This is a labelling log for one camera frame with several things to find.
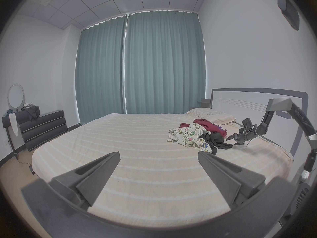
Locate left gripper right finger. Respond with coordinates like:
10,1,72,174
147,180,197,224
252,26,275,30
198,151,266,206

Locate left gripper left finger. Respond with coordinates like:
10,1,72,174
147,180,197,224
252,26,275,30
50,151,121,210

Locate black T-shirt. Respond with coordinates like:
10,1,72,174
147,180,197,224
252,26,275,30
201,132,233,156

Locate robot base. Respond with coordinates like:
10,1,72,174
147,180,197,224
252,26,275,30
288,169,317,229

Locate bed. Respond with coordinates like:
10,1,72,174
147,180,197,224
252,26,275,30
31,88,309,229

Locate dark red garment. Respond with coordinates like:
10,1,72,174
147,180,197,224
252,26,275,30
180,119,227,137

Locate cream pillow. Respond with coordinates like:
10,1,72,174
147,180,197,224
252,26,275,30
186,108,237,124

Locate white printed pyjama top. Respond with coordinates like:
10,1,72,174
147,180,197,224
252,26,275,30
167,123,216,156

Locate dark grey chest of drawers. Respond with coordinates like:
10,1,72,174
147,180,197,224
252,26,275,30
2,110,68,158

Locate dark grey garment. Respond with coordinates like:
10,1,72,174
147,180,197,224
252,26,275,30
22,105,40,121

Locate white cloth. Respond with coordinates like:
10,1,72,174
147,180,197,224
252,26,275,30
9,113,19,136

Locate blue-green curtain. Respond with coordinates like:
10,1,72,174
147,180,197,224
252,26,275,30
75,15,128,126
124,10,206,115

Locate round white-framed mirror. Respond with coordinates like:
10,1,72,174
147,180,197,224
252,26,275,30
8,83,26,110

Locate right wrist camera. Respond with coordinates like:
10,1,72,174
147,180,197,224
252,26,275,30
241,118,258,133

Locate black cable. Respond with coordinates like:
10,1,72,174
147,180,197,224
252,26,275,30
15,153,33,168

